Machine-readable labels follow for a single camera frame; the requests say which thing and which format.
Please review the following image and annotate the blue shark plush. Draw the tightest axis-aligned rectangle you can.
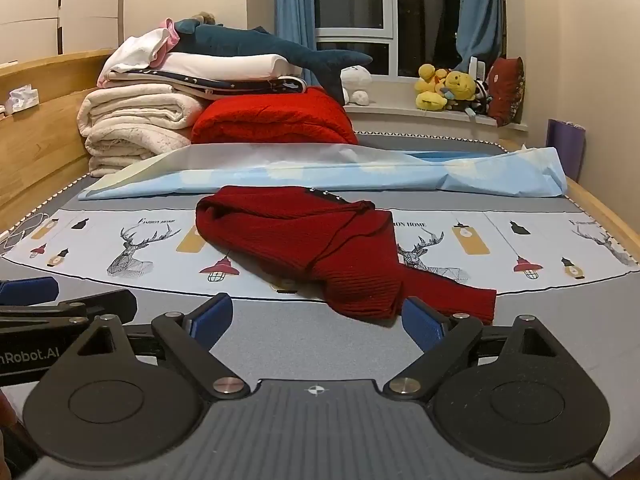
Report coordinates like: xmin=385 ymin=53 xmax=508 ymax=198
xmin=170 ymin=19 xmax=373 ymax=106

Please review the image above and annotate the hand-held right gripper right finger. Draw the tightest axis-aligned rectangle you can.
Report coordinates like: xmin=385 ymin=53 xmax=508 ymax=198
xmin=384 ymin=296 xmax=558 ymax=403

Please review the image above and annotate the blue curtain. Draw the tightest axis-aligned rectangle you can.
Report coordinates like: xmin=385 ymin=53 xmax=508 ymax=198
xmin=456 ymin=0 xmax=507 ymax=70
xmin=274 ymin=0 xmax=318 ymax=78

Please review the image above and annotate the purple bag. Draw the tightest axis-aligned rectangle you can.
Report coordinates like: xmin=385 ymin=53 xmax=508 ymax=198
xmin=546 ymin=119 xmax=587 ymax=183

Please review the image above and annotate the white wardrobe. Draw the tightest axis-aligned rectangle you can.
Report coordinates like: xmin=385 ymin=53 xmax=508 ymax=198
xmin=0 ymin=0 xmax=126 ymax=65

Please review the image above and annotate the yellow round plush toy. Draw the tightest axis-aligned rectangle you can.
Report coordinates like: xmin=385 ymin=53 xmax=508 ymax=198
xmin=442 ymin=71 xmax=478 ymax=112

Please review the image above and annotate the dark red knit sweater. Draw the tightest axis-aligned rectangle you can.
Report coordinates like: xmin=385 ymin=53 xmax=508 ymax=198
xmin=195 ymin=185 xmax=497 ymax=325

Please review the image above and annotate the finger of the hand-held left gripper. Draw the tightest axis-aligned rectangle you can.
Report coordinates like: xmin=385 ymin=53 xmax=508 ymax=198
xmin=0 ymin=289 xmax=138 ymax=333
xmin=0 ymin=276 xmax=60 ymax=307

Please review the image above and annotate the yellow duck plush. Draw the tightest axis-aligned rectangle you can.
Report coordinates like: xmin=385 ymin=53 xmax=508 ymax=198
xmin=414 ymin=63 xmax=449 ymax=111

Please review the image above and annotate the deer print bed cover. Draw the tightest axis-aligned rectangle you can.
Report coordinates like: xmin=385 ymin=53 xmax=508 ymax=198
xmin=0 ymin=130 xmax=640 ymax=477

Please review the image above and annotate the white folded quilt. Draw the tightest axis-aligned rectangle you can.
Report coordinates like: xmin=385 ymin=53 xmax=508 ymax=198
xmin=162 ymin=52 xmax=297 ymax=85

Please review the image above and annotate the dark red cushion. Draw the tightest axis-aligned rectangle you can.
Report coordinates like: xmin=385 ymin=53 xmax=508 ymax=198
xmin=486 ymin=56 xmax=525 ymax=127

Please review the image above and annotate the pink cloth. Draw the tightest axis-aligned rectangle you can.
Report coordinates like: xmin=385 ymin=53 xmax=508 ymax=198
xmin=152 ymin=18 xmax=181 ymax=70

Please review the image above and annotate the white window sill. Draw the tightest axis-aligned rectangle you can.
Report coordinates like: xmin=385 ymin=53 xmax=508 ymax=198
xmin=344 ymin=101 xmax=531 ymax=134

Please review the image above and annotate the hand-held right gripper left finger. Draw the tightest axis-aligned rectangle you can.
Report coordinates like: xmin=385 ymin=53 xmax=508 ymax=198
xmin=80 ymin=292 xmax=251 ymax=402

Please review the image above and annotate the light blue bed sheet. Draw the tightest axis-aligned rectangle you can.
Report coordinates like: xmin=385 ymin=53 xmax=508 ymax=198
xmin=79 ymin=144 xmax=568 ymax=202

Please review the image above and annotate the white plush toy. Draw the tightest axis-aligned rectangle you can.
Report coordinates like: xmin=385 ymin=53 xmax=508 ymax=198
xmin=340 ymin=65 xmax=373 ymax=107

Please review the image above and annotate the tissue pack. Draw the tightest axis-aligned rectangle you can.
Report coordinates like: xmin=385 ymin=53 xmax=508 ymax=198
xmin=4 ymin=87 xmax=40 ymax=115

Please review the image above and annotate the cream folded blanket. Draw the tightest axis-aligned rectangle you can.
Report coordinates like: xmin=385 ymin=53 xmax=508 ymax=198
xmin=77 ymin=87 xmax=211 ymax=178

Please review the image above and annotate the white framed window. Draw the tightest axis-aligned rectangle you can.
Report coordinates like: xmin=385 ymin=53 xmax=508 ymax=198
xmin=312 ymin=0 xmax=467 ymax=82

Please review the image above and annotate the black white striped toy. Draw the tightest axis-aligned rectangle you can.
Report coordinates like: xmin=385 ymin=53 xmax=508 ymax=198
xmin=471 ymin=80 xmax=494 ymax=115

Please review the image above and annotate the red folded blanket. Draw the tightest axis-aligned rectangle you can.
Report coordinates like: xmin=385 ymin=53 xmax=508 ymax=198
xmin=191 ymin=86 xmax=359 ymax=147

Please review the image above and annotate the white folded cloth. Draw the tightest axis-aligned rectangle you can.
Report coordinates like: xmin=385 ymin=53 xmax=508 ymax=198
xmin=102 ymin=27 xmax=173 ymax=75

